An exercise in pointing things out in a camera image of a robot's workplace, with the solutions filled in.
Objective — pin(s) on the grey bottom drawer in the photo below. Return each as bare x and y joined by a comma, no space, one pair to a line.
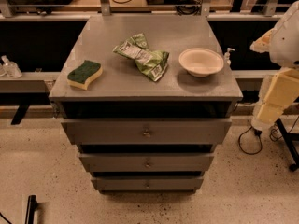
147,183

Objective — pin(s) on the grey drawer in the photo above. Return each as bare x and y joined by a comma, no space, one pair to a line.
147,183
146,132
146,162

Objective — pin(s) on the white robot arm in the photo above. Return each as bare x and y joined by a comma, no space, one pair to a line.
279,91

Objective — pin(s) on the grey drawer cabinet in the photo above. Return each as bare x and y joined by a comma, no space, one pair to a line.
122,92

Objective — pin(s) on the grey top drawer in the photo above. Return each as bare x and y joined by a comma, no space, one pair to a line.
146,132

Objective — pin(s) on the grey middle drawer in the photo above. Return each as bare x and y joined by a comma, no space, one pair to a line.
146,162

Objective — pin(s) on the green chip bag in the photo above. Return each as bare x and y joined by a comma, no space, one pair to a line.
152,64

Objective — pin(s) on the white bowl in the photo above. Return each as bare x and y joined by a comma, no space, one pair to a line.
200,62

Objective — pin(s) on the green yellow sponge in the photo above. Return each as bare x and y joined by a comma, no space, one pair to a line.
85,74

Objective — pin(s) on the white pump bottle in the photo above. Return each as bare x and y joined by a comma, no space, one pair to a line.
227,55

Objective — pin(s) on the black stand leg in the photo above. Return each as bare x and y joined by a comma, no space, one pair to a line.
289,138

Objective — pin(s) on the clear sanitizer bottle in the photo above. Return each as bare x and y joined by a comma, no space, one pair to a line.
11,68

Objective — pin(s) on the black floor bar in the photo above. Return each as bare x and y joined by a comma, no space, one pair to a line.
30,209

